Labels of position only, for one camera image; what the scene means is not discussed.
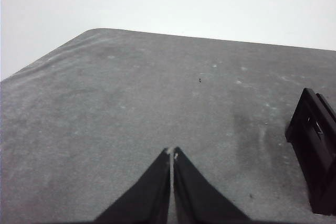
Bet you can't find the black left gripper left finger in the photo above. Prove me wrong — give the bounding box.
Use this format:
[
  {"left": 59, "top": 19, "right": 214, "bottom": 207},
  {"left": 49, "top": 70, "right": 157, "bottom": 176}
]
[{"left": 93, "top": 148, "right": 172, "bottom": 224}]

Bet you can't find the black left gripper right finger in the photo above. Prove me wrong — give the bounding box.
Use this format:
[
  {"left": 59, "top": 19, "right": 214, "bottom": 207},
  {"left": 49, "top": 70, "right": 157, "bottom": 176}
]
[{"left": 173, "top": 146, "right": 251, "bottom": 224}]

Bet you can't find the black plate rack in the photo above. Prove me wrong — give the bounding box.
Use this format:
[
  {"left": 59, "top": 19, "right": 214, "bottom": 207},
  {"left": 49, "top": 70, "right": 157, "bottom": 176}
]
[{"left": 285, "top": 87, "right": 336, "bottom": 216}]

